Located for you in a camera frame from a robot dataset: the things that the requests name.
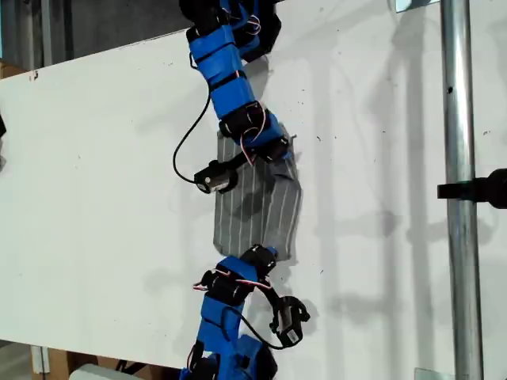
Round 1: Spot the black camera cable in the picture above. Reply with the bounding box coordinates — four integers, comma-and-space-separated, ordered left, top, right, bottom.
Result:
172, 90, 213, 185
221, 306, 287, 352

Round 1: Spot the black camera stalk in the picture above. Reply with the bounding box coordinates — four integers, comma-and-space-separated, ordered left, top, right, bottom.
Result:
257, 283, 286, 314
223, 151, 254, 172

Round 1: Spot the grey white-striped towel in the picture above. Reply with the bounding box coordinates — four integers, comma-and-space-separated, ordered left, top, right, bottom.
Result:
212, 128, 304, 262

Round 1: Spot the steel post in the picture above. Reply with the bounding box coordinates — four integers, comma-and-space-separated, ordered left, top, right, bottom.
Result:
439, 0, 486, 380

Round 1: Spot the white table leg bracket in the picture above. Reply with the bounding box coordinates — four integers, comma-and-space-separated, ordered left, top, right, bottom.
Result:
30, 345, 51, 375

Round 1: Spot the white plastic object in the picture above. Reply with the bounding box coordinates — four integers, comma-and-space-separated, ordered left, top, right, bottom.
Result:
69, 363, 124, 380

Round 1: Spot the brown cardboard box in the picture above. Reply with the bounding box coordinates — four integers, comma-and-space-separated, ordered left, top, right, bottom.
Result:
42, 347, 187, 380

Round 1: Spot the black post clamp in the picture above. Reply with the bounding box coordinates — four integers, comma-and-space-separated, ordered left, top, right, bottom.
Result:
436, 168, 507, 210

